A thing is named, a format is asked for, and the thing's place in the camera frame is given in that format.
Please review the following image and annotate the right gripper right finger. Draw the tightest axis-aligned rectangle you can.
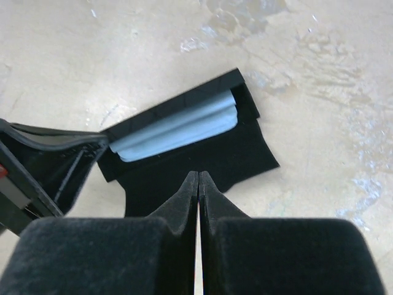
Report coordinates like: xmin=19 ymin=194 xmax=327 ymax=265
xmin=199 ymin=171 xmax=385 ymax=294

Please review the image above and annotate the light blue cleaning cloth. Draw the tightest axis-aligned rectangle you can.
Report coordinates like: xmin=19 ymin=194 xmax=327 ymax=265
xmin=109 ymin=90 xmax=238 ymax=162

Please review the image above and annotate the black glasses case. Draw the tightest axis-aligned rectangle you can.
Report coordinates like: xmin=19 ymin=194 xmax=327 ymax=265
xmin=98 ymin=68 xmax=279 ymax=217

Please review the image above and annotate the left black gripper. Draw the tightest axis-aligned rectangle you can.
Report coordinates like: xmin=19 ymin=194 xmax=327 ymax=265
xmin=1 ymin=120 xmax=109 ymax=235

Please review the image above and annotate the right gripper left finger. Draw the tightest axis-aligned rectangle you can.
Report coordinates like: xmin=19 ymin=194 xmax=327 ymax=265
xmin=1 ymin=171 xmax=198 ymax=294

